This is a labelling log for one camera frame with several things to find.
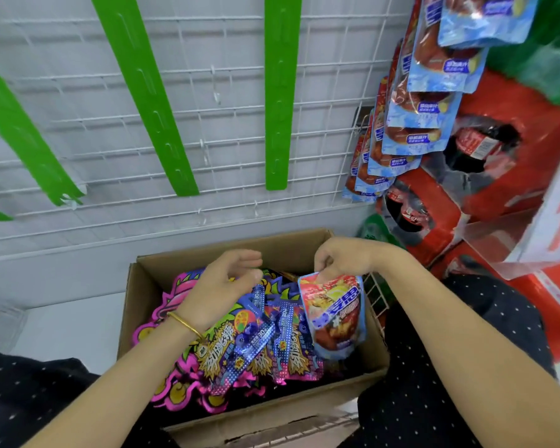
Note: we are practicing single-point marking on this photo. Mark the brown cardboard box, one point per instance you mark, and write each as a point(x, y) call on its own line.
point(270, 405)

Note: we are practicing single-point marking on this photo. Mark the clear plastic container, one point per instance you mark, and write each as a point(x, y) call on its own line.
point(0, 326)

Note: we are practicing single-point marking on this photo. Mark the blue red snack packet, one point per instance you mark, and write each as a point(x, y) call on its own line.
point(333, 317)

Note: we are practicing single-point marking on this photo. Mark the person's right thumb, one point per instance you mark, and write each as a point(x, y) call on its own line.
point(322, 262)

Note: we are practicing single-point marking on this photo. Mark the dark cola bottle red label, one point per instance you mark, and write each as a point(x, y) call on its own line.
point(476, 144)
point(406, 210)

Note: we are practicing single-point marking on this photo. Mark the person's left thumb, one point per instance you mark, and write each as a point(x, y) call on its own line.
point(249, 280)

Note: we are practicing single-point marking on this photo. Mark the person's right hand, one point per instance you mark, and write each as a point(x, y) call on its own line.
point(354, 256)

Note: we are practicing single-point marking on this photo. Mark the green drink case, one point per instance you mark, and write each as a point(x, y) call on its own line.
point(541, 46)

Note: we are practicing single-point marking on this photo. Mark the person's left hand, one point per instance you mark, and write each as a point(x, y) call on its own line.
point(210, 293)

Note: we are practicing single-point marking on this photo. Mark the pile of colourful candy strips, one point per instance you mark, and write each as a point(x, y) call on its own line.
point(242, 359)

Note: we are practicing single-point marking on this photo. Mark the dark dotted trousers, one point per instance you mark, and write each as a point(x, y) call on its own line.
point(401, 391)

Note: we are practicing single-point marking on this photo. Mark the white red price sign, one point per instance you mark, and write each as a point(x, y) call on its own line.
point(557, 228)

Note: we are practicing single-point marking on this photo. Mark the green plastic package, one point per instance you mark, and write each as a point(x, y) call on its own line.
point(375, 230)

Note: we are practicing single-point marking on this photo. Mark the row of hanging blue packets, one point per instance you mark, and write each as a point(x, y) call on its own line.
point(424, 116)

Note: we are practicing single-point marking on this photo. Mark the red cola bottle case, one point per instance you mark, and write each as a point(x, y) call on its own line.
point(532, 135)
point(548, 312)
point(441, 214)

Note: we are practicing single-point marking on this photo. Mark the person's left forearm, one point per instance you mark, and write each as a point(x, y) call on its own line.
point(121, 391)

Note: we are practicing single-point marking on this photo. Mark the person's right forearm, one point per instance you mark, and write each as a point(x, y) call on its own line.
point(471, 359)

